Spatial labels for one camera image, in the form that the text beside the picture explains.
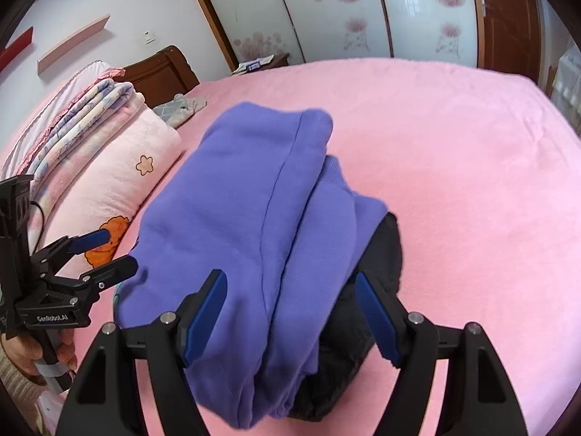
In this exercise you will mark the floral sliding door wardrobe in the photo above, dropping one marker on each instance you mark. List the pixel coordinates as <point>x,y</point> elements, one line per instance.
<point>327,9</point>

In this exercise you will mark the person's left hand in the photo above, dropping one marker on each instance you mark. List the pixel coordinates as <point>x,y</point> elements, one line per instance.
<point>22,354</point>

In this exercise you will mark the papers on nightstand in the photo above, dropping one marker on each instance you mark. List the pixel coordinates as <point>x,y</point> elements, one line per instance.
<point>254,63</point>

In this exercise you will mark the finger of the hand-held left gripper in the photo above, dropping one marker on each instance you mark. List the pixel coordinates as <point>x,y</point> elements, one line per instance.
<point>90,238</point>
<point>118,269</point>

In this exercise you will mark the white wall socket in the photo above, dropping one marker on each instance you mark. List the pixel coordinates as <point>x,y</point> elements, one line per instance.
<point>148,37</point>

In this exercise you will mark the pink wall shelf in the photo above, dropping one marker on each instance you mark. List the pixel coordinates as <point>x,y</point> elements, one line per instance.
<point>72,44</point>

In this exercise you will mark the bed with pink sheet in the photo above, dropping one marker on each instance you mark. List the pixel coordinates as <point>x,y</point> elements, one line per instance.
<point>454,168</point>

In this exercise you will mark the small grey cloth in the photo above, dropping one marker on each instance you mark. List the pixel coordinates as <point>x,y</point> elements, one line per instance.
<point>179,110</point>

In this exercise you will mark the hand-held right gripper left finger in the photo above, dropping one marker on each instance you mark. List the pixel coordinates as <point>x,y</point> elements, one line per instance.
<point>206,318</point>

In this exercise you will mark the folded black padded jacket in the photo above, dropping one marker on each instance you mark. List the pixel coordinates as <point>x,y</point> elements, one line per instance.
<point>354,363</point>

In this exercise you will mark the wooden headboard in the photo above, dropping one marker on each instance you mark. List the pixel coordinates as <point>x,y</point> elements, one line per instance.
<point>159,72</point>

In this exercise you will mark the brown wooden door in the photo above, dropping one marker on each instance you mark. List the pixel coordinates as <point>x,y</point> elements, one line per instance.
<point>508,22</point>

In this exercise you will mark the purple zip hoodie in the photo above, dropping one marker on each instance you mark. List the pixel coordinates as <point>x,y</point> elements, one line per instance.
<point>236,218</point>

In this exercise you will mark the red wall decoration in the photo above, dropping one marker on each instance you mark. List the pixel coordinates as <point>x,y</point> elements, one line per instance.
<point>16,47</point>

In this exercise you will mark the wooden nightstand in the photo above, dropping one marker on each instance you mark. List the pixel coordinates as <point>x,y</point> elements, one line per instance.
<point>272,62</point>

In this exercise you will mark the person's left forearm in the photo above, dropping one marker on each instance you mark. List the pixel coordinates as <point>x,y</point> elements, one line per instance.
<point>16,386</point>

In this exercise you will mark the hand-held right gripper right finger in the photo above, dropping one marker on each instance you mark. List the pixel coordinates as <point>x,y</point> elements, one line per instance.
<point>376,318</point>

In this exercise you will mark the folded pink flower blanket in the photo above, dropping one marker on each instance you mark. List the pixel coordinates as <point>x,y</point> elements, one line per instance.
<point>122,181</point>

